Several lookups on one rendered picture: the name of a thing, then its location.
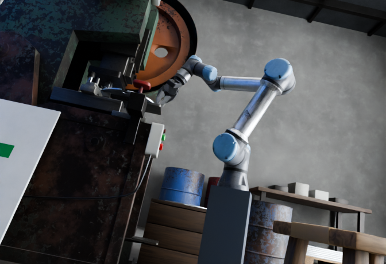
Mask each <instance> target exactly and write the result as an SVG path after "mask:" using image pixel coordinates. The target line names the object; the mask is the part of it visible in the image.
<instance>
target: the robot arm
mask: <svg viewBox="0 0 386 264"><path fill-rule="evenodd" d="M264 73H265V74H264V76H263V77H262V78H256V77H231V76H217V69H216V68H215V67H213V66H211V65H207V64H204V63H202V61H201V59H200V58H199V57H198V56H196V55H192V56H191V57H190V58H189V59H188V60H187V61H186V62H185V63H184V65H183V66H182V67H181V68H180V69H179V70H177V73H176V75H175V76H174V79H169V80H168V81H167V83H166V85H163V86H162V87H161V88H160V89H159V91H158V94H157V98H156V101H155V103H157V104H158V103H159V102H160V100H161V98H163V97H164V96H165V98H164V100H162V101H161V103H159V104H160V105H161V106H163V107H164V106H165V105H166V104H167V103H168V102H171V101H173V100H174V99H175V98H176V97H177V95H178V93H179V90H178V89H179V88H180V87H181V86H182V85H185V84H186V82H188V81H189V79H190V78H191V76H192V75H195V76H199V77H201V78H202V79H203V80H204V82H205V83H206V84H207V85H208V86H209V88H210V89H211V90H213V91H214V92H218V91H220V90H232V91H248V92H256V93H255V94H254V96H253V97H252V99H251V100H250V102H249V103H248V105H247V106H246V107H245V109H244V111H243V112H242V114H241V115H240V116H239V118H238V119H237V121H236V122H235V124H234V125H233V127H232V128H229V129H226V131H225V132H224V133H222V134H220V135H218V136H217V137H216V138H215V140H214V142H213V152H214V154H215V155H216V157H217V158H218V159H219V160H221V161H223V162H224V167H223V173H222V175H221V177H220V179H219V181H218V183H217V186H220V187H227V188H233V189H239V190H243V191H249V187H248V180H247V172H248V165H249V157H250V146H249V145H248V136H249V135H250V134H251V132H252V131H253V129H254V128H255V127H256V125H257V124H258V122H259V120H260V119H261V117H262V116H263V115H264V113H265V112H266V110H267V109H268V107H269V106H270V104H271V103H272V101H273V100H274V98H275V97H276V96H279V95H286V94H288V93H290V92H291V91H292V90H293V89H294V87H295V83H296V81H295V77H294V73H293V71H292V66H291V65H290V63H289V61H287V60H286V59H282V58H276V59H272V60H270V61H269V62H267V64H266V65H265V68H264Z"/></svg>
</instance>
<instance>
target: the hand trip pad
mask: <svg viewBox="0 0 386 264"><path fill-rule="evenodd" d="M133 86H134V87H136V88H139V89H138V92H141V93H142V91H143V90H148V91H149V90H150V88H151V86H150V83H149V82H147V81H142V80H137V79H134V80H133Z"/></svg>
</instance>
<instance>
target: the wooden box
mask: <svg viewBox="0 0 386 264"><path fill-rule="evenodd" d="M151 201H152V202H151V203H150V208H149V213H148V217H147V222H146V225H145V230H144V235H143V238H148V239H153V240H158V241H159V245H156V244H151V243H145V244H141V247H140V252H139V255H138V260H137V264H197V263H198V256H199V250H200V243H201V240H202V233H203V227H204V220H205V217H206V210H207V209H204V208H198V207H193V206H189V205H184V204H178V203H173V202H170V201H164V200H159V199H153V198H152V199H151ZM153 202H154V203H153Z"/></svg>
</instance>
